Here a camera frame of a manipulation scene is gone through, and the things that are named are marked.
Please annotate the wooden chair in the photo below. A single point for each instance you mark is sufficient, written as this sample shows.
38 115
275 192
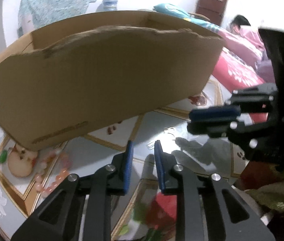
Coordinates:
199 15

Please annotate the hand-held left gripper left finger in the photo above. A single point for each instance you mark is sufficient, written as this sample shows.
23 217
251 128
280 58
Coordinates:
128 170

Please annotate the brown cardboard box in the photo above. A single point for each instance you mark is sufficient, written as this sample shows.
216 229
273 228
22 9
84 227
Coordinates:
94 80

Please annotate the pink floral blanket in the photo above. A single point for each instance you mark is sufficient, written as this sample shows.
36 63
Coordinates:
237 72

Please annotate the blue floral wall cloth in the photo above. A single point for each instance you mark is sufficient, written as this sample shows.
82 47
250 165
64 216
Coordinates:
54 2

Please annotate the blue water jug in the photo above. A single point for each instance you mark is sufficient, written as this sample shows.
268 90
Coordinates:
109 5

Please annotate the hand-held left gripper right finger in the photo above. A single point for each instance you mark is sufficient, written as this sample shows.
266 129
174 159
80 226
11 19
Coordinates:
160 170

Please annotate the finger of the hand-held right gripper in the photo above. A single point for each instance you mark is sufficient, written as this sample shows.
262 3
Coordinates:
207 128
214 113

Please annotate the small silver hair clip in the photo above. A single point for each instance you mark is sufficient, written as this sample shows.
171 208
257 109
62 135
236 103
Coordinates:
150 145

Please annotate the fruit print vinyl cover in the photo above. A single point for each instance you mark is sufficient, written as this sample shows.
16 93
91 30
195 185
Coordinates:
157 125

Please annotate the blue patterned pillow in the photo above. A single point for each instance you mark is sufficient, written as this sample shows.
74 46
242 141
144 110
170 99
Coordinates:
172 8

